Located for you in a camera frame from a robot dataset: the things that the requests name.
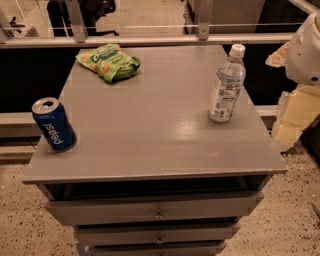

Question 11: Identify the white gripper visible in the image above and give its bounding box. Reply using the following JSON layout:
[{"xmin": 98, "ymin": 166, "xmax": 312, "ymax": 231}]
[{"xmin": 265, "ymin": 11, "xmax": 320, "ymax": 152}]

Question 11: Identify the clear plastic water bottle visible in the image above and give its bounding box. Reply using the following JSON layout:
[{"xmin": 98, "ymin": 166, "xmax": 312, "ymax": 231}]
[{"xmin": 209, "ymin": 44, "xmax": 246, "ymax": 123}]

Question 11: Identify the blue pepsi can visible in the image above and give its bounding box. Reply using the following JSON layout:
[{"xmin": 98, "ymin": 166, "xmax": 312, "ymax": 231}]
[{"xmin": 32, "ymin": 97, "xmax": 76, "ymax": 152}]

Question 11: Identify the top grey drawer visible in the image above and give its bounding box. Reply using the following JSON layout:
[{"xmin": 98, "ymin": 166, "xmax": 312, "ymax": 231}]
[{"xmin": 46, "ymin": 191, "xmax": 263, "ymax": 226}]

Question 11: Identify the grey drawer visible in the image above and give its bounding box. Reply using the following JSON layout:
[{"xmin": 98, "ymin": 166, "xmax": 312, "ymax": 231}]
[
  {"xmin": 76, "ymin": 223, "xmax": 240, "ymax": 246},
  {"xmin": 92, "ymin": 241, "xmax": 225, "ymax": 256},
  {"xmin": 46, "ymin": 191, "xmax": 263, "ymax": 226}
]

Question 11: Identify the grey drawer cabinet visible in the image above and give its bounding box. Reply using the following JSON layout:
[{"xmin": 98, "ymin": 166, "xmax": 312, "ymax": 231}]
[{"xmin": 22, "ymin": 44, "xmax": 288, "ymax": 256}]

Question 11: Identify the green chip bag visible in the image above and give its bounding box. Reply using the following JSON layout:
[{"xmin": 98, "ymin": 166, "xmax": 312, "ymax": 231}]
[{"xmin": 76, "ymin": 44, "xmax": 141, "ymax": 83}]

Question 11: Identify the middle grey drawer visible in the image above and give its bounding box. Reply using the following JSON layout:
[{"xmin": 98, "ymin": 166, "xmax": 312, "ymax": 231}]
[{"xmin": 76, "ymin": 223, "xmax": 240, "ymax": 246}]

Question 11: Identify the bottom grey drawer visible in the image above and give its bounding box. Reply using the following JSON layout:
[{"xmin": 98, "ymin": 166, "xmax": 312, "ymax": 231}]
[{"xmin": 92, "ymin": 241, "xmax": 225, "ymax": 256}]

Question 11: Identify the metal railing frame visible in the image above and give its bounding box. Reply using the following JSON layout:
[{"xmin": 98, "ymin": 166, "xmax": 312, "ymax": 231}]
[{"xmin": 0, "ymin": 0, "xmax": 320, "ymax": 50}]

